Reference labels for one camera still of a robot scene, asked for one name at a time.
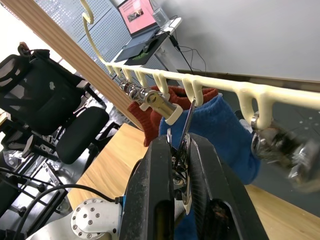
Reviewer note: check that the brass clip with cream band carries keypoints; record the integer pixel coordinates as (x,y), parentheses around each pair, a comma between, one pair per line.
(162,106)

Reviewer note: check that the silver metal hanger clip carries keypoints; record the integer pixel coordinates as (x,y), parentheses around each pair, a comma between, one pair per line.
(188,120)

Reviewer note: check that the clear plastic container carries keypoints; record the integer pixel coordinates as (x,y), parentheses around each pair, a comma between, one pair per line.
(160,15)

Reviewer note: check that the black desk mat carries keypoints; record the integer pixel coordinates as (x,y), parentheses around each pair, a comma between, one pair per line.
(140,51)

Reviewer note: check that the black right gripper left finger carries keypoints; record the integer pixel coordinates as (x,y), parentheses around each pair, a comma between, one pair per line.
(147,190)

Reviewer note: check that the grey perforated partition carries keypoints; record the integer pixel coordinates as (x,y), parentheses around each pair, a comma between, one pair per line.
(100,20)

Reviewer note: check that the blue fuzzy sock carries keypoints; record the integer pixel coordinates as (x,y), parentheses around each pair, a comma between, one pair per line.
(220,125)

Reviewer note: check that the black office chair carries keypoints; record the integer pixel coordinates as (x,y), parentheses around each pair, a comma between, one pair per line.
(50,100)

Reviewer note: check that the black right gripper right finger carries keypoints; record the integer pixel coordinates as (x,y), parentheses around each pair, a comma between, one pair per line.
(220,190)

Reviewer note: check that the open laptop with pink screen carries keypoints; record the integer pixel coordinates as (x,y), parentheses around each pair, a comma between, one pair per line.
(136,15)

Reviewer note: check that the cream plastic clip hanger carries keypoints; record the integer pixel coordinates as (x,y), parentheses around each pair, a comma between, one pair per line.
(225,83)

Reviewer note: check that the small silver metal clip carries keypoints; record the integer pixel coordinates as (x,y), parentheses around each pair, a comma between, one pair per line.
(136,93)
(125,86)

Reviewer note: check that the white desk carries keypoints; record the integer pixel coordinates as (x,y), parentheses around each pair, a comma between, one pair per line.
(172,25)

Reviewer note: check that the red knitted sock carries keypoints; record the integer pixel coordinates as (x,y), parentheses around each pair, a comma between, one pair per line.
(147,122)

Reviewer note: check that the large silver metal clip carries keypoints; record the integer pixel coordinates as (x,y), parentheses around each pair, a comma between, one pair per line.
(275,146)

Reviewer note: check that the wooden slatted panel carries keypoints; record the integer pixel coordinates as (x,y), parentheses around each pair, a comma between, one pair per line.
(75,52)

